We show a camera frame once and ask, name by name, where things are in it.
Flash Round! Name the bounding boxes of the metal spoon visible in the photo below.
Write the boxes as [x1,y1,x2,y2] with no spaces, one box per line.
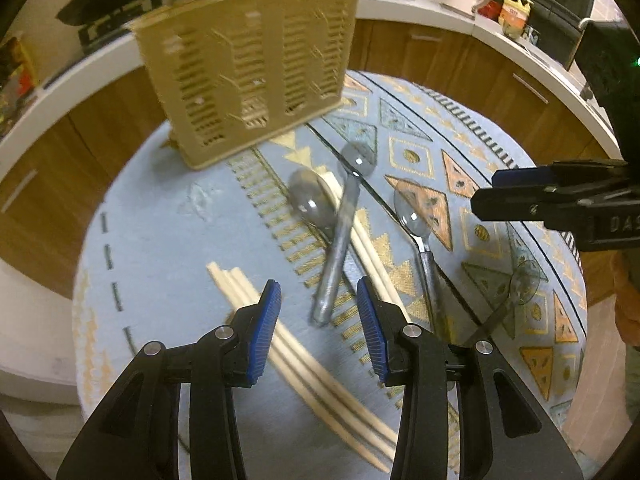
[289,168,341,241]
[460,260,543,348]

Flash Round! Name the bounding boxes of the beige plastic utensil basket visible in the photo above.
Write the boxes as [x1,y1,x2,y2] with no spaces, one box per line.
[131,0,364,171]

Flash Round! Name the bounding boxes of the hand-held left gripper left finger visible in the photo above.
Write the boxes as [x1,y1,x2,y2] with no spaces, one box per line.
[56,280,283,480]

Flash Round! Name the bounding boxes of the grey thick-handled spoon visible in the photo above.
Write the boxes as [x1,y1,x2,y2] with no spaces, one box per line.
[310,142,378,328]

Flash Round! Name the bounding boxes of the colourful packets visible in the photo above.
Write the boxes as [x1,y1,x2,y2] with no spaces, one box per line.
[0,30,41,136]

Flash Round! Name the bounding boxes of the kitchen counter with wooden cabinets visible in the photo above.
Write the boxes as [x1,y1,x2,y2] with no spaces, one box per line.
[0,0,626,306]

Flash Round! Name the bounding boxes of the grey slim-handled spoon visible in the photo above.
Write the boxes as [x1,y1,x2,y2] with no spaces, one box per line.
[393,187,451,341]

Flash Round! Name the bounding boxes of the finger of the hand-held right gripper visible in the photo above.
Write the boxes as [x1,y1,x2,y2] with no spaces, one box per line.
[491,160,628,190]
[470,185,596,232]

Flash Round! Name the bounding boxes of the blue patterned tablecloth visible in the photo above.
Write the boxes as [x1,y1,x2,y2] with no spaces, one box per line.
[72,70,588,480]

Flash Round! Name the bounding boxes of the yellow plastic bottle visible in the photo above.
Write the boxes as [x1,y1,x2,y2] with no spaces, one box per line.
[497,0,533,41]

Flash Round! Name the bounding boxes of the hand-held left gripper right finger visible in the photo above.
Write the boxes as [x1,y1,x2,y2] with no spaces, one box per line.
[356,276,583,480]

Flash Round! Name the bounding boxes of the black oven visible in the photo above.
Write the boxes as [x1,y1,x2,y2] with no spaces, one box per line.
[470,0,598,68]

